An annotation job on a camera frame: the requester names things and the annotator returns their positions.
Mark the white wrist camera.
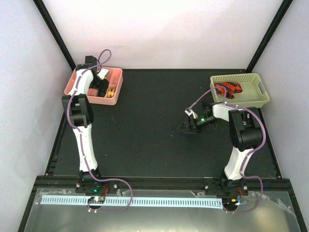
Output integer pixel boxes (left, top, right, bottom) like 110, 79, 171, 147
185, 108, 198, 119
97, 68, 110, 80

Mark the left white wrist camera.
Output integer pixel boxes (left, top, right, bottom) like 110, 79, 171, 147
97, 68, 110, 80

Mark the clear acrylic sheet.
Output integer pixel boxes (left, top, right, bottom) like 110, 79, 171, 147
19, 188, 301, 232

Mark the black frame post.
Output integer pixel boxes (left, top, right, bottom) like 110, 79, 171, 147
246, 0, 293, 73
33, 0, 76, 71

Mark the right black frame post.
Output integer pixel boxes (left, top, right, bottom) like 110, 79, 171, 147
246, 0, 293, 73

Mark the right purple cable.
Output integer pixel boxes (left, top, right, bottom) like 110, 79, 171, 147
185, 86, 268, 215

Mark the pink compartment organizer box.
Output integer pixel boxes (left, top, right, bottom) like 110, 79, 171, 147
64, 67, 123, 105

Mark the black necktie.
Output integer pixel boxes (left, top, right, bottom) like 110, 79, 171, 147
97, 89, 107, 98

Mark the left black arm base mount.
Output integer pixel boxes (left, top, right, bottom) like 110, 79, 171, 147
75, 177, 118, 195

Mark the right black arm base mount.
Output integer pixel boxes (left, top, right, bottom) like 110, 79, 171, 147
204, 179, 248, 197

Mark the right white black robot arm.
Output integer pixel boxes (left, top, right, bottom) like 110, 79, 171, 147
178, 102, 266, 195

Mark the green perforated plastic basket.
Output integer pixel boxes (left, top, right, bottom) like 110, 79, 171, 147
210, 73, 270, 108

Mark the light blue slotted cable duct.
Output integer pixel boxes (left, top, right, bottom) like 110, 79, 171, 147
40, 195, 223, 209

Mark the yellow black rolled tie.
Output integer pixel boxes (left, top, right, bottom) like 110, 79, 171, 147
105, 88, 116, 98

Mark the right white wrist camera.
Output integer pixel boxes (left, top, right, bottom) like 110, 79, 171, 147
185, 108, 198, 119

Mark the left black frame post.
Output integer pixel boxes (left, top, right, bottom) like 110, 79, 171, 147
33, 0, 76, 71

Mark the orange navy striped tie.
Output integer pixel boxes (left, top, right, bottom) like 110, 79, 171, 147
214, 82, 243, 99

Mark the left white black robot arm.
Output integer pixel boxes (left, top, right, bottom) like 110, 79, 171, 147
62, 56, 109, 193

